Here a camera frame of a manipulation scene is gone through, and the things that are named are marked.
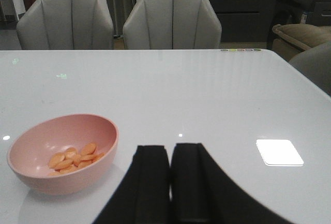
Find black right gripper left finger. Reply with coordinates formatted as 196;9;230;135
94;145;170;223

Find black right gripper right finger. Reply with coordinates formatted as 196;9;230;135
171;143;288;223

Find orange ham slices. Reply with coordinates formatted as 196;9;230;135
48;143;105;176

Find pink plastic bowl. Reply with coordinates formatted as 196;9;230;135
7;114;119;195

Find coloured dot sticker strip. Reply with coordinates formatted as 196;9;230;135
220;49;262;52

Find grey chair at table side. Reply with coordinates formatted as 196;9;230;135
289;41;330;96

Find right grey upholstered chair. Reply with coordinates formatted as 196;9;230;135
123;0;222;50

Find grey upholstered chair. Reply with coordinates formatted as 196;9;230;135
123;0;222;50
17;0;114;50

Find left grey upholstered chair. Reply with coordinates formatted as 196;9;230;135
17;0;114;50

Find black appliance box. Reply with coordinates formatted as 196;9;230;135
266;0;330;49

